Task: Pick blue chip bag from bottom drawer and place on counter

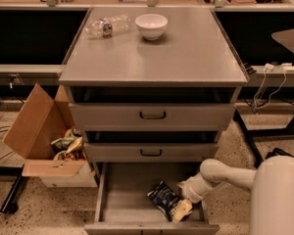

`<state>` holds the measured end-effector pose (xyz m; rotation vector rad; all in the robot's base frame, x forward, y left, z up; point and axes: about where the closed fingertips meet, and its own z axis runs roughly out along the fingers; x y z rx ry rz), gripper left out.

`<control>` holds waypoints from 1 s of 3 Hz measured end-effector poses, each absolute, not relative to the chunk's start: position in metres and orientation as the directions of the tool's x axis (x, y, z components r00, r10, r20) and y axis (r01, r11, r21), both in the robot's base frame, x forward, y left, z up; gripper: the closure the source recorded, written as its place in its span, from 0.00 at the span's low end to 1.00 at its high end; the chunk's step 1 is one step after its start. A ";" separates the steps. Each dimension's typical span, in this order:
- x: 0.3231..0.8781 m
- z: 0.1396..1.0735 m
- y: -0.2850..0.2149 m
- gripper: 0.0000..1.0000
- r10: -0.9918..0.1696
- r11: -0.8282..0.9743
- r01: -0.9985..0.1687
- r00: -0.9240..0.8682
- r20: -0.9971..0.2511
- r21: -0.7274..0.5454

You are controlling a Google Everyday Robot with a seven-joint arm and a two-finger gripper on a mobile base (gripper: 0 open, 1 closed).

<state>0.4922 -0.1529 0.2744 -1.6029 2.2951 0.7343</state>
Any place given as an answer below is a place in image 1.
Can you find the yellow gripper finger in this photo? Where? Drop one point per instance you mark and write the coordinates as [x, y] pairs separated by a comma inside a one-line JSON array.
[[182, 209]]

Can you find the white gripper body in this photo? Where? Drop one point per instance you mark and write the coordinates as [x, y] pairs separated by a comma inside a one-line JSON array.
[[191, 192]]

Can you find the blue chip bag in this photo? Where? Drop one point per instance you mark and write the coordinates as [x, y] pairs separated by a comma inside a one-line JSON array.
[[164, 198]]

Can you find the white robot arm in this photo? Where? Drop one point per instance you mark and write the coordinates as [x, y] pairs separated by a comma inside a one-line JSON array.
[[271, 186]]

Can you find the bottom grey open drawer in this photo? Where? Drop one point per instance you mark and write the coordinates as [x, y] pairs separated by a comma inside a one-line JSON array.
[[123, 206]]

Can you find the middle grey drawer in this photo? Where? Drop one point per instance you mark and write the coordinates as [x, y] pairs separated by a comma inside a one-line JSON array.
[[149, 153]]

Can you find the top grey drawer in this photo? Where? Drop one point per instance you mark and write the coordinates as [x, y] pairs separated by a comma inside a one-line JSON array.
[[151, 117]]

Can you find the grey drawer cabinet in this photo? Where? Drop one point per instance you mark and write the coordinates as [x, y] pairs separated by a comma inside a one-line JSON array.
[[191, 63]]

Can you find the black office chair base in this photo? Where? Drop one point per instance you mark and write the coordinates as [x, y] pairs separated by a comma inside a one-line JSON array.
[[278, 152]]

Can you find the snack bags in box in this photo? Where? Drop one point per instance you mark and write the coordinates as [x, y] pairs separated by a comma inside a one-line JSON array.
[[70, 147]]

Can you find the brown cardboard box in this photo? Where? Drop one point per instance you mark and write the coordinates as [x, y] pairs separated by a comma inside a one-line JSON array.
[[42, 120]]

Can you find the white bowl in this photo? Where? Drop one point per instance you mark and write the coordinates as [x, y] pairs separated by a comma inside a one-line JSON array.
[[151, 26]]

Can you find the black left table foot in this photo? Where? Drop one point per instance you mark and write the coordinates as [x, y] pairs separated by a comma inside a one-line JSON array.
[[10, 204]]

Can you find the clear plastic water bottle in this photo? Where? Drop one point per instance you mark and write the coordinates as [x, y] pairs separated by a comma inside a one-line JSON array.
[[108, 26]]

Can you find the black table leg frame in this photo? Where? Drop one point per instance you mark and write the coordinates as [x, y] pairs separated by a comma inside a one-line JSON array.
[[250, 135]]

